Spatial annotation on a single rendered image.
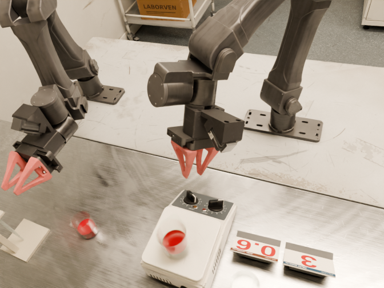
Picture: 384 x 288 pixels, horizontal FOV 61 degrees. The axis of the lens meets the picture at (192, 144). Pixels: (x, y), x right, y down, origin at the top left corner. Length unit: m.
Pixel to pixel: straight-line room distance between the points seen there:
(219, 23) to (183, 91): 0.13
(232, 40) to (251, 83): 0.48
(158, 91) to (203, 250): 0.29
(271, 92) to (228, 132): 0.26
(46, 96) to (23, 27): 0.15
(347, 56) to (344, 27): 0.38
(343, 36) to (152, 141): 2.27
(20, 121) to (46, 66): 0.15
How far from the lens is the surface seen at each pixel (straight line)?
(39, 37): 0.79
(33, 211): 0.90
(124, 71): 1.17
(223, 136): 0.54
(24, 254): 0.84
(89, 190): 0.86
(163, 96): 0.54
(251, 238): 0.72
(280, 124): 0.85
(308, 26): 0.71
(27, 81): 2.29
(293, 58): 0.73
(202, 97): 0.59
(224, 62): 0.55
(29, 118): 0.73
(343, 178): 0.82
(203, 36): 0.57
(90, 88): 1.07
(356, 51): 2.80
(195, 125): 0.58
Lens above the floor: 1.56
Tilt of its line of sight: 49 degrees down
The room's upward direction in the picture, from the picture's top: 12 degrees counter-clockwise
